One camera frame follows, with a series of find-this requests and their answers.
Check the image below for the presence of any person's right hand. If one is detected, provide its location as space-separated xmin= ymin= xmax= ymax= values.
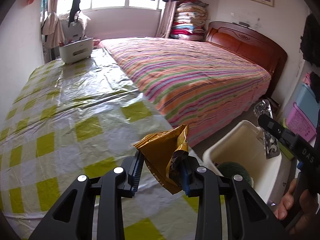
xmin=273 ymin=178 xmax=320 ymax=235

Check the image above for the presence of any purple plastic basket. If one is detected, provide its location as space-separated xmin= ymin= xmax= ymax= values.
xmin=285 ymin=102 xmax=316 ymax=142

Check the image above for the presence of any blue storage box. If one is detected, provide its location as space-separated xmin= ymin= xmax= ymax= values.
xmin=283 ymin=83 xmax=319 ymax=128

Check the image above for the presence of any dark green plush toy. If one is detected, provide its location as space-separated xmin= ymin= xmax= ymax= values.
xmin=216 ymin=161 xmax=254 ymax=186

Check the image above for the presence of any white storage basket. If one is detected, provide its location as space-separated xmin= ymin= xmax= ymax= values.
xmin=59 ymin=38 xmax=93 ymax=64

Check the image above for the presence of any golden snack wrapper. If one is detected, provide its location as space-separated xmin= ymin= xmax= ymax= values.
xmin=133 ymin=125 xmax=189 ymax=194

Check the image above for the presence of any striped bed cover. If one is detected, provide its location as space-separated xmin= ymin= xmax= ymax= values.
xmin=99 ymin=37 xmax=271 ymax=146

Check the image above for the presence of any stack of folded quilts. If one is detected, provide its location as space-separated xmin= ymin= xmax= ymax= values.
xmin=169 ymin=0 xmax=208 ymax=41

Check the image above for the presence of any white washing machine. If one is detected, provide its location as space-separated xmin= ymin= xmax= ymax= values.
xmin=60 ymin=19 xmax=88 ymax=42

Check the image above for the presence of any white plastic trash bin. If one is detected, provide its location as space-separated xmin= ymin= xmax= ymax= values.
xmin=202 ymin=120 xmax=291 ymax=207

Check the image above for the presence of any right pink curtain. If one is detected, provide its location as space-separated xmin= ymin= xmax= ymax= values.
xmin=155 ymin=1 xmax=177 ymax=38

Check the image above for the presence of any pink curtain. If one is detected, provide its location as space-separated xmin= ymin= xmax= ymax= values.
xmin=42 ymin=0 xmax=65 ymax=48
xmin=155 ymin=1 xmax=177 ymax=38

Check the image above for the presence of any red wooden headboard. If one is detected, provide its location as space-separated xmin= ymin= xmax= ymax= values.
xmin=205 ymin=21 xmax=287 ymax=98

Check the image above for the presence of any left pink curtain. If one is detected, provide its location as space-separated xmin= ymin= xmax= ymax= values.
xmin=42 ymin=0 xmax=65 ymax=48

